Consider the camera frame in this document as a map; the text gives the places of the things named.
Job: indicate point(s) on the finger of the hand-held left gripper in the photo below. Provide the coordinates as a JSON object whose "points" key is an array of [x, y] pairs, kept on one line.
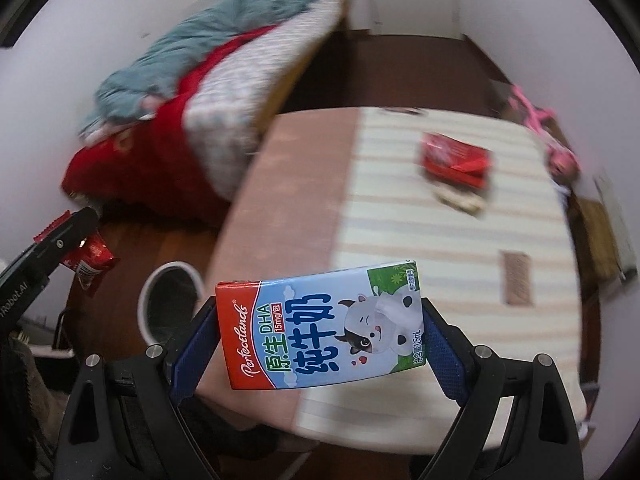
{"points": [[70, 232]]}

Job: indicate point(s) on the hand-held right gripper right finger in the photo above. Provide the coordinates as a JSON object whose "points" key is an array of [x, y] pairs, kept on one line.
{"points": [[447, 355]]}

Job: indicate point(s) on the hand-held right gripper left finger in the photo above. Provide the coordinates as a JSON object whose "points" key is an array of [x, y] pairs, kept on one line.
{"points": [[192, 355]]}

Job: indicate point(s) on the small red wrapper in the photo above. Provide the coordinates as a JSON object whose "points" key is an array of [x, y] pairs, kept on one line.
{"points": [[92, 260]]}

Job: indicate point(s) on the white round trash bin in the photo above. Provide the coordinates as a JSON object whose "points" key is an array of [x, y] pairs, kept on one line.
{"points": [[149, 290]]}

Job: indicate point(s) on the blue milk carton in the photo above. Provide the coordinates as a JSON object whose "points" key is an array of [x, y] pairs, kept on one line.
{"points": [[320, 330]]}

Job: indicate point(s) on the red blanket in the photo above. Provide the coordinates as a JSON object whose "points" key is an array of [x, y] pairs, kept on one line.
{"points": [[145, 155]]}

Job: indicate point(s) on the striped tablecloth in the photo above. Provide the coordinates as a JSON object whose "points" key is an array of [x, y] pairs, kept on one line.
{"points": [[400, 220]]}

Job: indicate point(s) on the beige food scrap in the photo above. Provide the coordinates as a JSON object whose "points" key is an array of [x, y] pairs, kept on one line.
{"points": [[471, 205], [446, 195]]}

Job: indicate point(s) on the bed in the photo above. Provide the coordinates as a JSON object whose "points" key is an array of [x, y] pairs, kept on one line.
{"points": [[215, 105]]}

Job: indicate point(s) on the crushed red can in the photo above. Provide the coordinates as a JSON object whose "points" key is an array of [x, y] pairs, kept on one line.
{"points": [[452, 160]]}

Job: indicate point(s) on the pink tablecloth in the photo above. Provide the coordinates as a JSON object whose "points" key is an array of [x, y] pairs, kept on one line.
{"points": [[290, 185]]}

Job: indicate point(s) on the checkered quilt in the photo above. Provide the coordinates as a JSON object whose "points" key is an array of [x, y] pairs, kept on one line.
{"points": [[245, 95]]}

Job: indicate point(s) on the pink plush toy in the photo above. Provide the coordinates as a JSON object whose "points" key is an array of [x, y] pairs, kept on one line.
{"points": [[555, 152]]}

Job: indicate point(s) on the teal blanket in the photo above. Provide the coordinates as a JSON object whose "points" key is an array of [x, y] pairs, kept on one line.
{"points": [[200, 35]]}

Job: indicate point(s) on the white wall socket strip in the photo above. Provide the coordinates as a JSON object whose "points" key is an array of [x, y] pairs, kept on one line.
{"points": [[617, 220]]}

